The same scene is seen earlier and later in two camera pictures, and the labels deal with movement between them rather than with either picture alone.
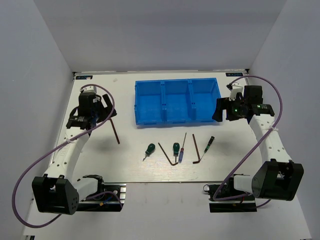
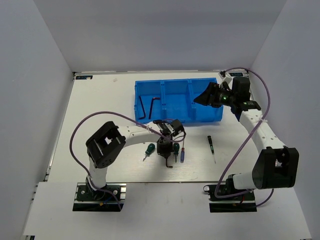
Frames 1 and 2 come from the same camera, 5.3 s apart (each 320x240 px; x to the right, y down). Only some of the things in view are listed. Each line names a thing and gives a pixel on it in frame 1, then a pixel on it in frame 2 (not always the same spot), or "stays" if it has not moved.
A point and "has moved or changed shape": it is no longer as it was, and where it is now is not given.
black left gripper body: (97, 111) to (166, 148)
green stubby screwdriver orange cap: (176, 148) stays
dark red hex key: (197, 150) to (151, 105)
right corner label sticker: (234, 74) stays
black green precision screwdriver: (210, 142) has moved or changed shape
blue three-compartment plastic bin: (176, 101) stays
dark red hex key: (166, 156) to (170, 167)
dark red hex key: (115, 132) has moved or changed shape
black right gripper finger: (220, 106) to (208, 97)
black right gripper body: (234, 109) to (223, 97)
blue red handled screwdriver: (182, 151) stays
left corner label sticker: (84, 77) stays
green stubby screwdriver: (150, 148) stays
